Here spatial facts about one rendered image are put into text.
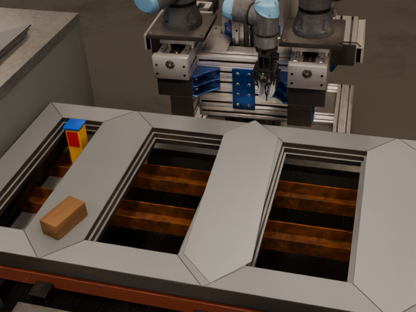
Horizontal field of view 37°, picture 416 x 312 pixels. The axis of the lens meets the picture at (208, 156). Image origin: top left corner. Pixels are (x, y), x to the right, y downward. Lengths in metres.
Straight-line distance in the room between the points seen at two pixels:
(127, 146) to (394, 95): 2.36
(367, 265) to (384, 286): 0.08
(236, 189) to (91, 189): 0.43
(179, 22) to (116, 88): 1.88
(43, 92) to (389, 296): 1.43
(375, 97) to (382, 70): 0.36
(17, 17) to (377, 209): 1.59
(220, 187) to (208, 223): 0.16
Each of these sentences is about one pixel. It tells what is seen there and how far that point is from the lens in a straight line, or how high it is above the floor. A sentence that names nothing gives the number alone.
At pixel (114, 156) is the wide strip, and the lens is 2.01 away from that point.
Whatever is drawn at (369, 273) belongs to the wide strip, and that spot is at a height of 0.87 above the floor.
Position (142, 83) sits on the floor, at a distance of 4.20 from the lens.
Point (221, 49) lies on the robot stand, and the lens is 2.43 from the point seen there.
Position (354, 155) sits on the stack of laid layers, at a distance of 2.01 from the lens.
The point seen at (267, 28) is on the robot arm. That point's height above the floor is 1.20.
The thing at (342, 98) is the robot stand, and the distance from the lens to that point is 3.53.
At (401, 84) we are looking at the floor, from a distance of 4.19.
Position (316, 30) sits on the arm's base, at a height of 1.07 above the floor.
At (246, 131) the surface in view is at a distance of 2.07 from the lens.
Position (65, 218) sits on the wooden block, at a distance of 1.73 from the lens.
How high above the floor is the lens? 2.02
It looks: 36 degrees down
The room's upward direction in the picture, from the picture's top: 3 degrees counter-clockwise
